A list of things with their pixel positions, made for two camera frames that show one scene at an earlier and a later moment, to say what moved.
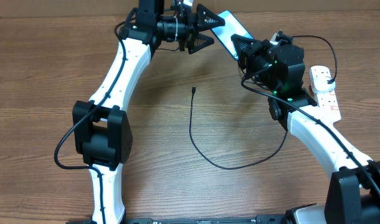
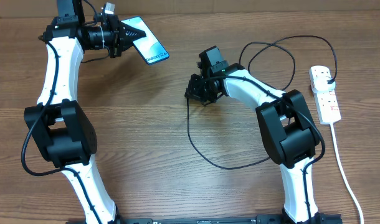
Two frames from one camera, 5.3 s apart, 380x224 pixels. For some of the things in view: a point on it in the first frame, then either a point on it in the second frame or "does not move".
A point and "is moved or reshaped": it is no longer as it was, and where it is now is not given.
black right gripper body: [255, 58] to [202, 90]
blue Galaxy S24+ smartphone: [232, 27] is moved or reshaped
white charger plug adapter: [319, 80] does not move
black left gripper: [190, 26] to [123, 39]
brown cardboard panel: [123, 8] does not move
